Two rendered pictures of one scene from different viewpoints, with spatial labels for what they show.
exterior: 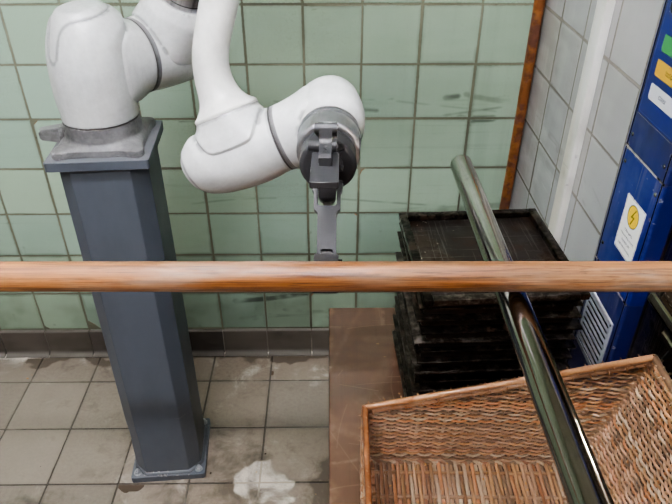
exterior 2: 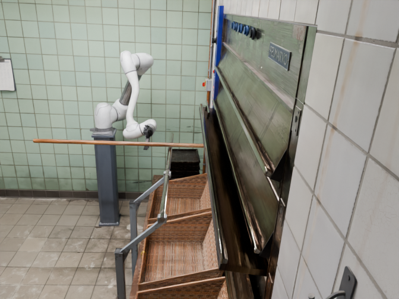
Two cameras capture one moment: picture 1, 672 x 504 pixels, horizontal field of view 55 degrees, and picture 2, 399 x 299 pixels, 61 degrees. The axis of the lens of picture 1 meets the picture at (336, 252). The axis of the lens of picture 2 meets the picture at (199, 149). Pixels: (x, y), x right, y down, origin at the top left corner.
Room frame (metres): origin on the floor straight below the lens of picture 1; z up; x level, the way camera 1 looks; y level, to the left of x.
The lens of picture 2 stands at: (-1.80, -0.29, 2.13)
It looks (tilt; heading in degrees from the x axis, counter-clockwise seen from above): 23 degrees down; 358
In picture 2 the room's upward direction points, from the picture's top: 3 degrees clockwise
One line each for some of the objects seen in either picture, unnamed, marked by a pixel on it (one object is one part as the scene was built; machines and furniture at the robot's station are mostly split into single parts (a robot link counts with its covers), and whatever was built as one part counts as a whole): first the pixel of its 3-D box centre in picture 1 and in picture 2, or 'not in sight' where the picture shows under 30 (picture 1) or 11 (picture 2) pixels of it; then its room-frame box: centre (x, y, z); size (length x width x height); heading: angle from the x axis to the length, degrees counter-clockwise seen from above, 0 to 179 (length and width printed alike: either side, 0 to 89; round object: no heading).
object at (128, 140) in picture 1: (94, 128); (101, 129); (1.26, 0.50, 1.03); 0.22 x 0.18 x 0.06; 95
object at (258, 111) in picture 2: not in sight; (239, 80); (-0.09, -0.55, 1.80); 1.79 x 0.11 x 0.19; 1
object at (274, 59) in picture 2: not in sight; (248, 40); (-0.09, -0.58, 1.99); 1.80 x 0.08 x 0.21; 1
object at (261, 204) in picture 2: not in sight; (234, 129); (-0.09, -0.55, 1.54); 1.79 x 0.11 x 0.19; 1
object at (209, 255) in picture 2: not in sight; (181, 253); (-0.10, -0.29, 0.72); 0.56 x 0.49 x 0.28; 2
